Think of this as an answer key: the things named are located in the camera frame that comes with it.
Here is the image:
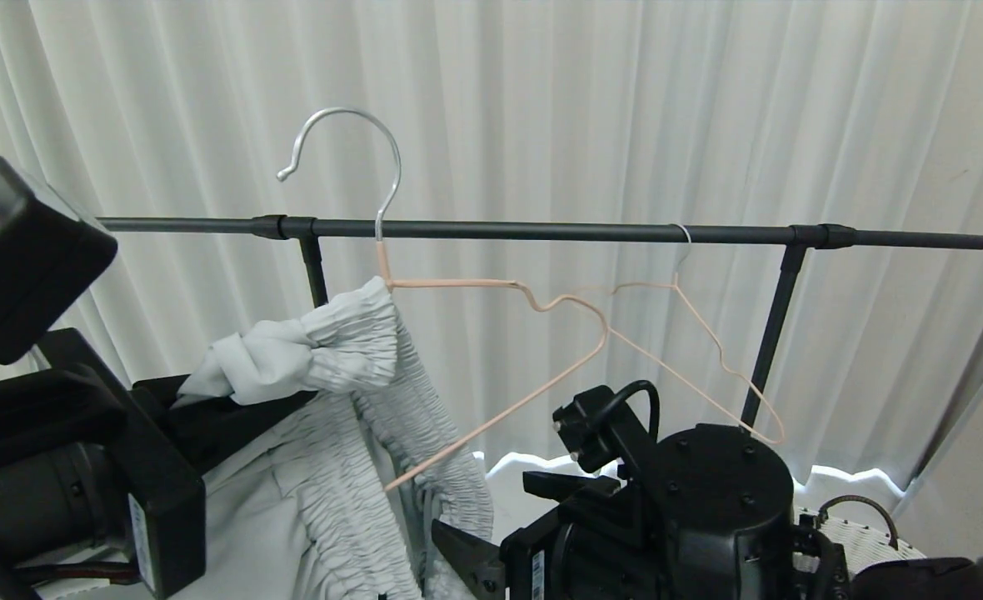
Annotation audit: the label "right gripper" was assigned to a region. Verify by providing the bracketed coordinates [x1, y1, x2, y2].
[432, 471, 667, 600]

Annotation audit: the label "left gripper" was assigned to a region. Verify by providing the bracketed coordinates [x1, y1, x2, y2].
[0, 329, 319, 599]

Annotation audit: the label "pale grey shorts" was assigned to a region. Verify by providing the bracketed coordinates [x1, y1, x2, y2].
[167, 277, 496, 600]

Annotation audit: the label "pink clothes hanger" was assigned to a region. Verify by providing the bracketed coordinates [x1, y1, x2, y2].
[608, 225, 786, 445]
[277, 107, 611, 493]

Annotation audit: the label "black clothes rack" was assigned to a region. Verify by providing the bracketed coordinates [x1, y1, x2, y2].
[96, 215, 983, 434]

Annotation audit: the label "white laundry basket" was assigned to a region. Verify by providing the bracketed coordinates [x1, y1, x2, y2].
[791, 496, 926, 578]

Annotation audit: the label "white curtain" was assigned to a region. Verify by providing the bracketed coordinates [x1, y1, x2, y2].
[0, 0, 983, 493]

